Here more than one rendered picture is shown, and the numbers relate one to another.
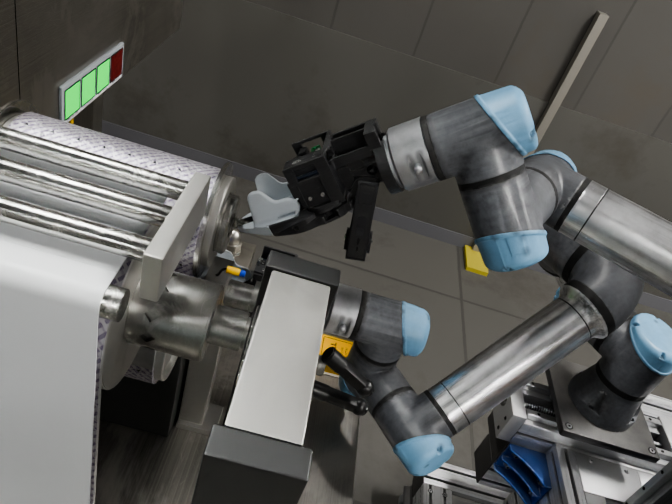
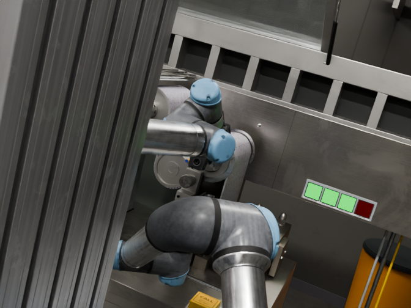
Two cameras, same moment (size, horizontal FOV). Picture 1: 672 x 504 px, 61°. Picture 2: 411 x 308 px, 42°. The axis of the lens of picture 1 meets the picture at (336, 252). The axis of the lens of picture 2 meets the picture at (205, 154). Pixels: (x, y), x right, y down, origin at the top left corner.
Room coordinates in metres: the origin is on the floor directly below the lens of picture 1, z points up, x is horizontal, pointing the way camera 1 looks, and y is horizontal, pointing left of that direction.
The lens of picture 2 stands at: (1.17, -1.35, 1.62)
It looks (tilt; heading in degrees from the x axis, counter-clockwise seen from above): 13 degrees down; 113
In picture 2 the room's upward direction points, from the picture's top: 16 degrees clockwise
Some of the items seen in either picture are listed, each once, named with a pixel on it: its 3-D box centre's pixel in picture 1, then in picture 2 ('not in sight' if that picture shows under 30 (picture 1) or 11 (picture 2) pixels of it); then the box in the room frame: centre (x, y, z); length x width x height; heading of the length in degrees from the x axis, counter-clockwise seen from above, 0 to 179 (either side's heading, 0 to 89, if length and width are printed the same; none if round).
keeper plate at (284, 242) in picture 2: not in sight; (279, 256); (0.82, 0.36, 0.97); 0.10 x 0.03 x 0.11; 96
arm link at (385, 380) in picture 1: (373, 375); (169, 262); (0.64, -0.12, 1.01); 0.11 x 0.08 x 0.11; 42
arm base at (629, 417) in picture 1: (612, 389); not in sight; (0.98, -0.68, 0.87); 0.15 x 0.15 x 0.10
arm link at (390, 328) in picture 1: (388, 325); not in sight; (0.66, -0.11, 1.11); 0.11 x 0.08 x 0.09; 96
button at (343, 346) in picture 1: (335, 355); (204, 304); (0.75, -0.06, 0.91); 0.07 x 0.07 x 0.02; 6
